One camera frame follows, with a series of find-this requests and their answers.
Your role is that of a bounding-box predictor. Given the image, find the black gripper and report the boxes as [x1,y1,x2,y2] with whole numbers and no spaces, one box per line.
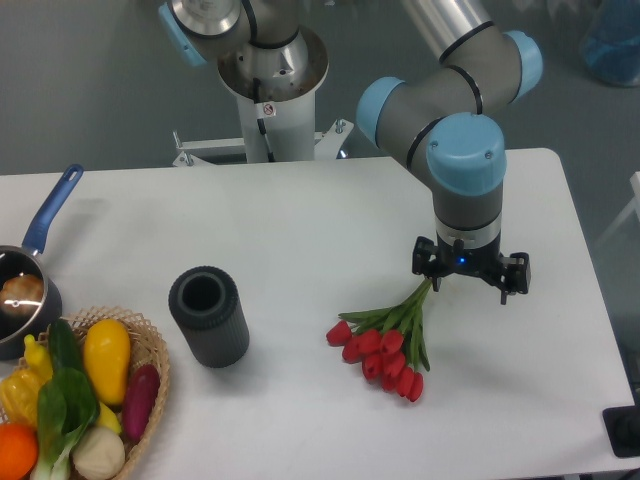
[411,236,530,305]

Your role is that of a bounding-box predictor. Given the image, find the red tulip bouquet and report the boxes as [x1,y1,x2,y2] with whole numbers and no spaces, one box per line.
[325,279,432,402]

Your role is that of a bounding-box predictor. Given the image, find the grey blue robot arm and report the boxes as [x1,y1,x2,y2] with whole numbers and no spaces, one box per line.
[158,1,543,297]

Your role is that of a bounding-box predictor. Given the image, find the black device at edge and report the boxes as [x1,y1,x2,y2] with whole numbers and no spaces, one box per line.
[602,405,639,458]

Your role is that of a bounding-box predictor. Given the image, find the blue translucent container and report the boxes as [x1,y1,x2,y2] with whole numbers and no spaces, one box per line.
[580,0,639,87]

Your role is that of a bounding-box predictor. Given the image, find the dark grey ribbed vase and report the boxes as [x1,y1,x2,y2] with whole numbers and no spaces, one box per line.
[168,266,250,368]

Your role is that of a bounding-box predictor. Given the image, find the woven wicker basket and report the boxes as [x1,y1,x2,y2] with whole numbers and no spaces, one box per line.
[0,305,171,480]

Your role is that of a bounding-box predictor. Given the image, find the purple eggplant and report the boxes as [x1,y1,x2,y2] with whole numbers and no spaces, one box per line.
[122,364,160,442]

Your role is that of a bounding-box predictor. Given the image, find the yellow squash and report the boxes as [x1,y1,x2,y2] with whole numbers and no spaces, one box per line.
[83,318,131,407]

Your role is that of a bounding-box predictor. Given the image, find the yellow lemon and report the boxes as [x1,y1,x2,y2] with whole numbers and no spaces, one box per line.
[95,402,122,435]

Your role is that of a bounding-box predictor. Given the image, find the green cucumber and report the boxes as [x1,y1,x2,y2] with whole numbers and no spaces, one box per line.
[48,319,84,373]

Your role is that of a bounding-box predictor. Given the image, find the beige garlic bulb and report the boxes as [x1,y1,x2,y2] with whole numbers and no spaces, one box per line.
[72,427,125,480]

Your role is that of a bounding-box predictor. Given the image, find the green bok choy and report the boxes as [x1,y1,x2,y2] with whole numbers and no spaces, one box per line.
[30,368,99,479]

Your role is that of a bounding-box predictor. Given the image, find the small yellow gourd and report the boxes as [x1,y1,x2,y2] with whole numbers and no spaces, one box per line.
[24,334,53,382]

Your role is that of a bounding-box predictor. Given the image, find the brown bread roll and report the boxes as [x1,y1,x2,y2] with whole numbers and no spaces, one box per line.
[1,274,44,317]

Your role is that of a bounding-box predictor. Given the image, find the yellow bell pepper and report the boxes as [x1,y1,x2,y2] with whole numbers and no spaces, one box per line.
[1,369,43,430]

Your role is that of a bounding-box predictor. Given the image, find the orange fruit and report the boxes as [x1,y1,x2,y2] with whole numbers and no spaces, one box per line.
[1,423,38,480]

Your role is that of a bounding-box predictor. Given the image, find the white frame at edge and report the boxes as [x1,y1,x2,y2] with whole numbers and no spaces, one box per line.
[596,171,639,247]

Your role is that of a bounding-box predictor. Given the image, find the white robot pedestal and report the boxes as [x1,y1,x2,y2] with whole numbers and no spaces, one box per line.
[173,26,354,166]

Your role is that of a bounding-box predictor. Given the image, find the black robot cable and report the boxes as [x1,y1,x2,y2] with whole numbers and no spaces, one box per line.
[251,77,276,163]

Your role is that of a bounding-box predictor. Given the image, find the blue handled saucepan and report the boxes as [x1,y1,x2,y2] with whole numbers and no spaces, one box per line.
[1,164,84,361]

